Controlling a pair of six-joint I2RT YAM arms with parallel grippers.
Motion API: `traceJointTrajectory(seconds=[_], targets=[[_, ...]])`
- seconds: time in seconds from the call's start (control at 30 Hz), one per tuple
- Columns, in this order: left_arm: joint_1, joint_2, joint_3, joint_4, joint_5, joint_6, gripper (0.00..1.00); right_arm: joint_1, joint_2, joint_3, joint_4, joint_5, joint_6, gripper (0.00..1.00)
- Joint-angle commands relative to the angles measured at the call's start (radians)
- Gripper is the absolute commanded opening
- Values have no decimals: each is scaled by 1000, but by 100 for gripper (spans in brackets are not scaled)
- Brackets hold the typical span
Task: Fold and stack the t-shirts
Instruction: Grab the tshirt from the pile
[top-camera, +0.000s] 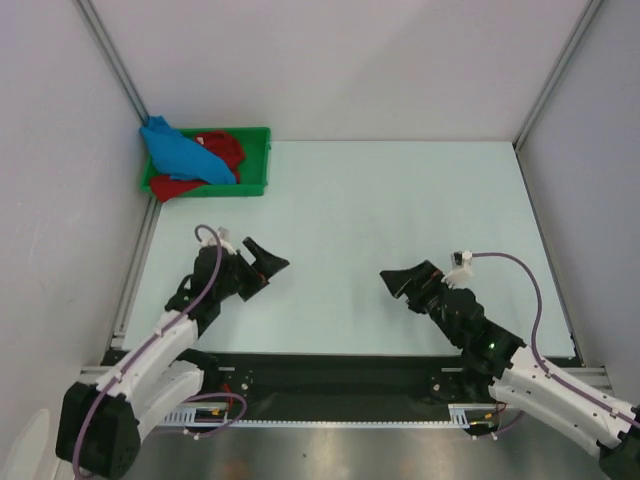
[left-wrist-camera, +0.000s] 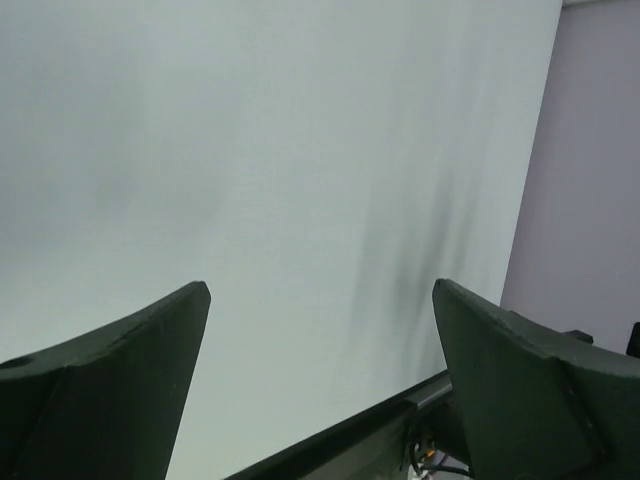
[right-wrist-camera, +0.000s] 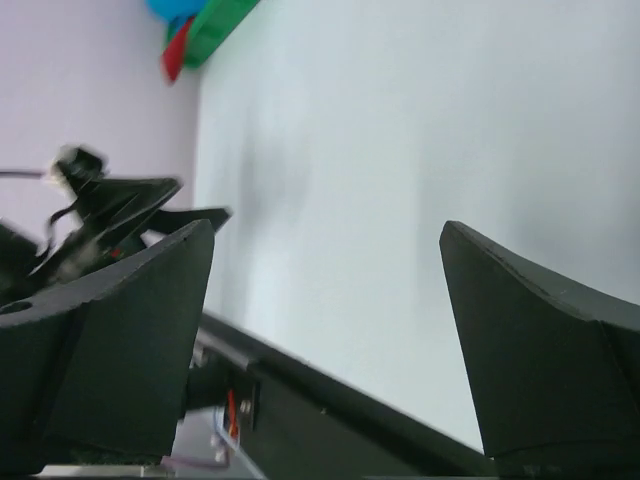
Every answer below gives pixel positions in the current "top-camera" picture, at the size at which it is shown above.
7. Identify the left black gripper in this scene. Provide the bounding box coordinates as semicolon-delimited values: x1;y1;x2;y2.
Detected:
214;237;287;300

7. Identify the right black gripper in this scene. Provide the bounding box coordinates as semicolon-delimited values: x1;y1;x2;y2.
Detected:
379;260;462;346

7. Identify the blue polo shirt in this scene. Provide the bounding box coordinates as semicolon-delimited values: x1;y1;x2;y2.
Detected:
139;116;237;185

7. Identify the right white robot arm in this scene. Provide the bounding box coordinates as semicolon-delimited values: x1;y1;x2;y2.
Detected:
380;252;639;479

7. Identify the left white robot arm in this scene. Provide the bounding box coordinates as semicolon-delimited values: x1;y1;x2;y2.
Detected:
55;232;289;479

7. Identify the green plastic bin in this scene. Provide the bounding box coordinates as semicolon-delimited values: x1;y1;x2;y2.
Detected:
138;126;272;199

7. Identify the red t shirt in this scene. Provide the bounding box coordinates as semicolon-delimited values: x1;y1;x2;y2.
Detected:
148;131;245;203

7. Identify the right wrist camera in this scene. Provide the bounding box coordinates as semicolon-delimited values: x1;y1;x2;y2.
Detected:
442;250;473;287

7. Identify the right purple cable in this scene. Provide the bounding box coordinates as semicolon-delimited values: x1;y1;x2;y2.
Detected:
469;251;640;441

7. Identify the purple cable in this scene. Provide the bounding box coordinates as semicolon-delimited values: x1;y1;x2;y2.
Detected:
469;251;640;441
72;224;249;476

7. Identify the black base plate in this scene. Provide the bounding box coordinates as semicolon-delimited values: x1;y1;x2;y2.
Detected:
184;350;495;423

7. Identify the right white cable duct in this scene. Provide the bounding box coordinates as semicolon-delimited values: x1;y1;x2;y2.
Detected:
448;402;522;432

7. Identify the white cable duct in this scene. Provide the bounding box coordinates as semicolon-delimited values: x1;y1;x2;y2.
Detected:
159;402;229;428
448;402;522;432

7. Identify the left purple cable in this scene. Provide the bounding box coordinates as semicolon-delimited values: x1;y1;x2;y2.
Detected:
72;224;249;476

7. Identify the left white cable duct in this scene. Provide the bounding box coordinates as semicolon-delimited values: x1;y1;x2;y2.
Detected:
159;402;229;428

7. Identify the front aluminium rail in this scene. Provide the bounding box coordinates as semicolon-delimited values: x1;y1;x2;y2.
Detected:
78;366;614;395

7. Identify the left aluminium frame post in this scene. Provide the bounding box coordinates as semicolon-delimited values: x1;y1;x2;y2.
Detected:
72;0;149;125

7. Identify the aluminium frame post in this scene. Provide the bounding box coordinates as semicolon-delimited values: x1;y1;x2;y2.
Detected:
512;0;606;153
72;0;149;125

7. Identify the right aluminium frame post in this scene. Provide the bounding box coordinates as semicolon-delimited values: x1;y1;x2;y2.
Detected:
512;0;606;153

